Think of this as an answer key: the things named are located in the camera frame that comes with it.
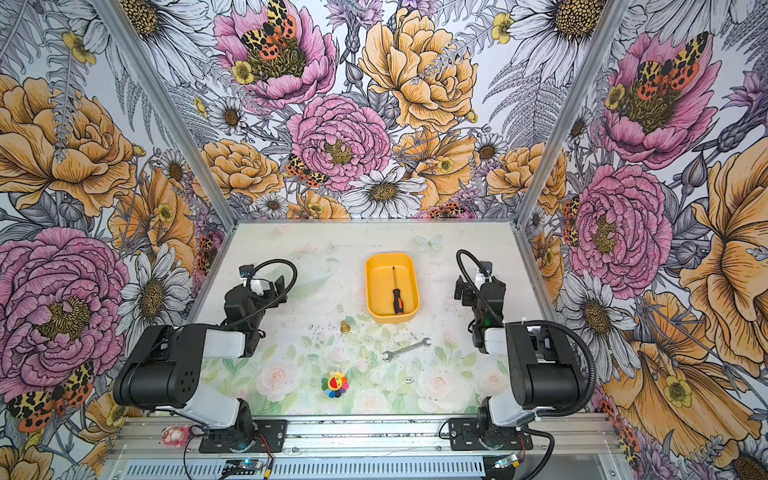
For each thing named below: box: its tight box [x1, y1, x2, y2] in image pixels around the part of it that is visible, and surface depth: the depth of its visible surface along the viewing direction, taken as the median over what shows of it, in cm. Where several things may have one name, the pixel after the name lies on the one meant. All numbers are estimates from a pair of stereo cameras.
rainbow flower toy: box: [321, 371, 349, 398], surface depth 83 cm
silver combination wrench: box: [382, 337, 431, 362], surface depth 91 cm
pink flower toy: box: [161, 425, 189, 449], surface depth 74 cm
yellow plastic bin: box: [365, 252, 420, 324], surface depth 103 cm
